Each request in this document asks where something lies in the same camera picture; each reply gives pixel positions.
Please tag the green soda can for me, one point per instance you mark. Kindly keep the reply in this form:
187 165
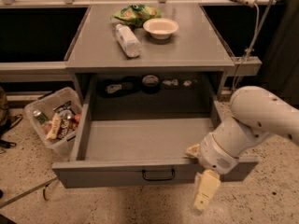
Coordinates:
40 117

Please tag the red apple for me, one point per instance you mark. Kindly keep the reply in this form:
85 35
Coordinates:
77 118

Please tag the brown snack bag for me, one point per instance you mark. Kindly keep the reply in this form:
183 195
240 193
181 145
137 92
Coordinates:
67 126

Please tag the clear plastic water bottle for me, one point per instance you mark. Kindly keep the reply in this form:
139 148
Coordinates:
128 41

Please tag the white paper bowl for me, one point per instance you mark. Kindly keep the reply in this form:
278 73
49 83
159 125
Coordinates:
160 28

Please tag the dark bag at left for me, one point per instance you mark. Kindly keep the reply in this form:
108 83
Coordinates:
7 122

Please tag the grey counter rail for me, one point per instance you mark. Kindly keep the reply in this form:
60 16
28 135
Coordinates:
34 72

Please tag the grey top drawer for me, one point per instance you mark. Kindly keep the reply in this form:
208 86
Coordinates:
140 139

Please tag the green chip bag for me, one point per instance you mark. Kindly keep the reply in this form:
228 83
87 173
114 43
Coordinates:
137 14

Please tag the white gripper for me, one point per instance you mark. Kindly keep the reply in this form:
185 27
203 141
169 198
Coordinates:
215 157

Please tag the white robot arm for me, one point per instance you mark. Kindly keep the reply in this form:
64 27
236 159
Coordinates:
257 114

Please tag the yellow snack bar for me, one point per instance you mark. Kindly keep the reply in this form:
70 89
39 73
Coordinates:
55 126

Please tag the metal rod on floor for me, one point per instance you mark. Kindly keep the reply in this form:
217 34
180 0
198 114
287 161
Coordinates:
27 192

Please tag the clear plastic storage bin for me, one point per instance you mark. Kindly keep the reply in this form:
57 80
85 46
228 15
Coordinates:
62 147

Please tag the dark blue snack packet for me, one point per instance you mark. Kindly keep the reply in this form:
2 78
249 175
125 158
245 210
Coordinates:
65 107

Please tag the grey drawer cabinet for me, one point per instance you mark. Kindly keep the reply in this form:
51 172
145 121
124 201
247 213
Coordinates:
178 78

